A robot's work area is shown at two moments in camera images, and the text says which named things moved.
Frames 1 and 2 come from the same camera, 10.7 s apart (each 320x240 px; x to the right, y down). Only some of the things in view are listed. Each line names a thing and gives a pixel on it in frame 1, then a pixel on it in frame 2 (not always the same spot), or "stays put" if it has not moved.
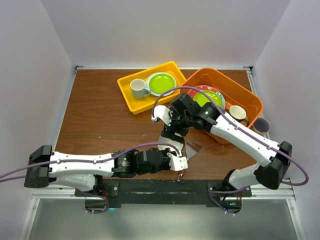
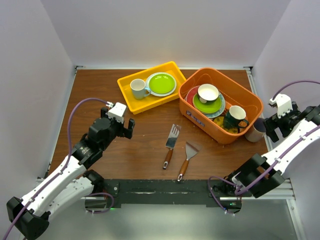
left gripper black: [167, 167] → [123, 131]
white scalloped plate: [160, 82] stays put
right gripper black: [170, 130] → [275, 122]
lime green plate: [160, 83] stays put
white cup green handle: [238, 114] stays put
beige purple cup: [261, 126] stays put
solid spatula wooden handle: [191, 149] stays put
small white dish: [179, 145] → [207, 93]
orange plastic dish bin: [236, 93] stays put
